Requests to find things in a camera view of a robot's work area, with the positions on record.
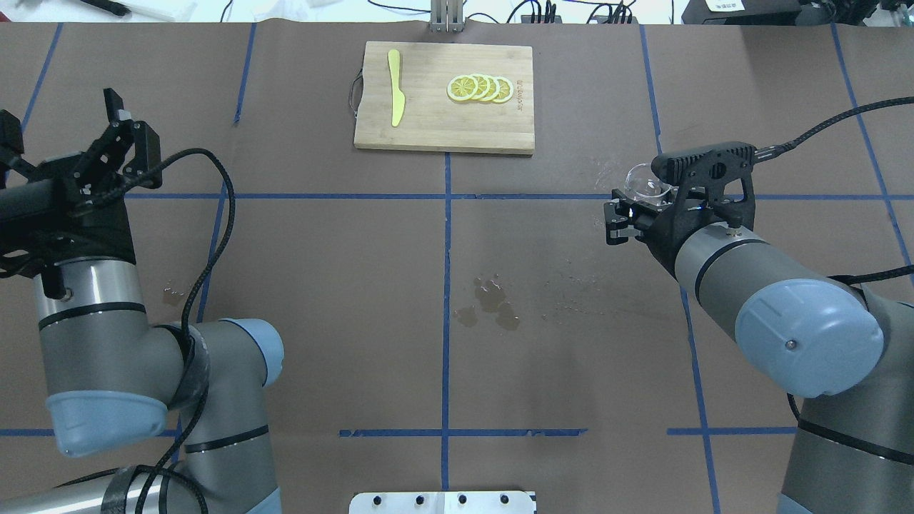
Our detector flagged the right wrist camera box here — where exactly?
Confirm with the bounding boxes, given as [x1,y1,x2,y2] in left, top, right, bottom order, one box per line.
[651,142,756,235]

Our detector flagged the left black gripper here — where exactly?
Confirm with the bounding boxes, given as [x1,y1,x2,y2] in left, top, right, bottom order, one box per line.
[1,88,163,266]

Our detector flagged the black desktop box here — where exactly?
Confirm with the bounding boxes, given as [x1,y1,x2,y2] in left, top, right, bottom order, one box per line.
[681,1,803,26]

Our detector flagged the black rod tool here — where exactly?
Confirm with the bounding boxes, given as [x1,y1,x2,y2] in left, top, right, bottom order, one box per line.
[79,0,131,17]

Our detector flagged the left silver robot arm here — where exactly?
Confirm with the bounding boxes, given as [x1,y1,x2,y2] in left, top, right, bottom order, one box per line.
[1,89,284,513]

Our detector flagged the clear glass cup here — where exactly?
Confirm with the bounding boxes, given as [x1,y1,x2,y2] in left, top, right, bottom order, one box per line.
[621,163,673,207]

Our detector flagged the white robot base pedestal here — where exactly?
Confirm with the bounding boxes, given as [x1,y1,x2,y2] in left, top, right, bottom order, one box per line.
[347,490,538,513]

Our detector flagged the wooden cutting board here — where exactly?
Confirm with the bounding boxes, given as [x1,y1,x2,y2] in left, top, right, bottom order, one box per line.
[353,40,536,156]

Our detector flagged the yellow plastic knife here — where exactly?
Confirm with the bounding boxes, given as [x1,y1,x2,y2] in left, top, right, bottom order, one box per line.
[386,49,407,128]

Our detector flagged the aluminium frame post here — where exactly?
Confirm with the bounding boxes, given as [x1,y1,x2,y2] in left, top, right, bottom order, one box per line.
[430,0,466,33]

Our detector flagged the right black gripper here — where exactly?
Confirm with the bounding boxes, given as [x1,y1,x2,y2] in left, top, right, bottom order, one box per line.
[603,189,690,278]

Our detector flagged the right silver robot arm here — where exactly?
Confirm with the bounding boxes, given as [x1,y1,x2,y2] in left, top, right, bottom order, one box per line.
[605,190,913,513]

